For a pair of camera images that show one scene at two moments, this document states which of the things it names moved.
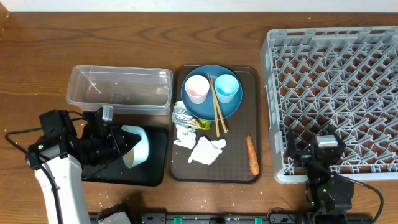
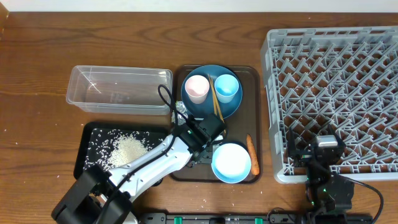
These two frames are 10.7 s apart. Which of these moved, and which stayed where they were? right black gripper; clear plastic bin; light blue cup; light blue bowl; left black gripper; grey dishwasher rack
Moved: left black gripper; light blue bowl
Stayed: clear plastic bin; light blue cup; grey dishwasher rack; right black gripper
